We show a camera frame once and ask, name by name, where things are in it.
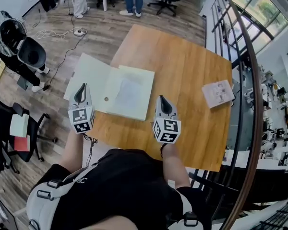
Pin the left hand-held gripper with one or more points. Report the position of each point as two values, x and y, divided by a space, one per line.
81 118

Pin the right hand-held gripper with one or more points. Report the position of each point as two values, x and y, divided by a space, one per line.
166 129

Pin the pale green box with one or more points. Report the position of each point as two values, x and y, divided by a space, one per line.
19 125
98 80

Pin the person's left forearm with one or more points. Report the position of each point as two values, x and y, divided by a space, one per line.
73 152

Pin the person's right forearm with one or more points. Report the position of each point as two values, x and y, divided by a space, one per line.
175 166

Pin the white paper sheet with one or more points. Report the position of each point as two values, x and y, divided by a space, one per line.
129 92

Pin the white illustrated book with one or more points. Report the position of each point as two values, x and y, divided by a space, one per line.
218 93

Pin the white power strip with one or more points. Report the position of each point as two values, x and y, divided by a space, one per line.
78 32

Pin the red book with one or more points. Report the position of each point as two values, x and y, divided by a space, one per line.
22 144

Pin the grey black backpack rig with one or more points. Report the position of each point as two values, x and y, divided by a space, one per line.
21 44

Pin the person's black shirt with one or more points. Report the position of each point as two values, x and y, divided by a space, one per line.
124 183

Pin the black railing with wooden handrail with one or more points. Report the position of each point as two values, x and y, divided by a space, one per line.
255 104

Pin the white harness vest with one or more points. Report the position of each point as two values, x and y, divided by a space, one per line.
39 207

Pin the large black-framed window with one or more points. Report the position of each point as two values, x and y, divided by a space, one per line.
261 8

